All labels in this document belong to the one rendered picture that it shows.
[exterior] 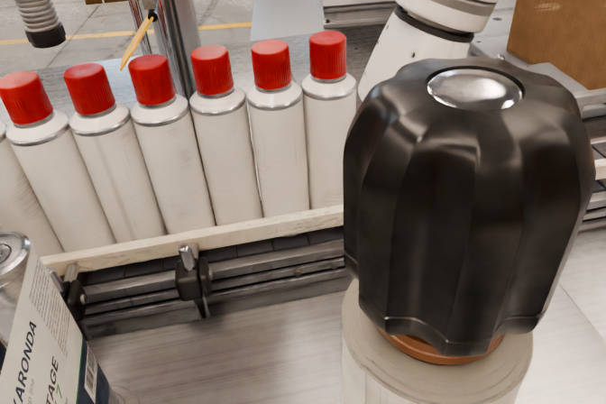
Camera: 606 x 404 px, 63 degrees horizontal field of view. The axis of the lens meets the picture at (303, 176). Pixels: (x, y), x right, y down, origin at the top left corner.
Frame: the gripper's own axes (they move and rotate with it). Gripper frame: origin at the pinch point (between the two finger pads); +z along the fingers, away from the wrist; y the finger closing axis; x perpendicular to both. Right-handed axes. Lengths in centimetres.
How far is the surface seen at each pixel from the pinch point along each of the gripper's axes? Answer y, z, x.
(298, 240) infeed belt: 3.5, 9.0, -6.5
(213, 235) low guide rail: 4.1, 8.8, -15.7
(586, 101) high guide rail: -2.9, -10.2, 24.5
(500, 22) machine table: -57, -6, 49
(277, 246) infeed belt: 3.9, 9.8, -8.8
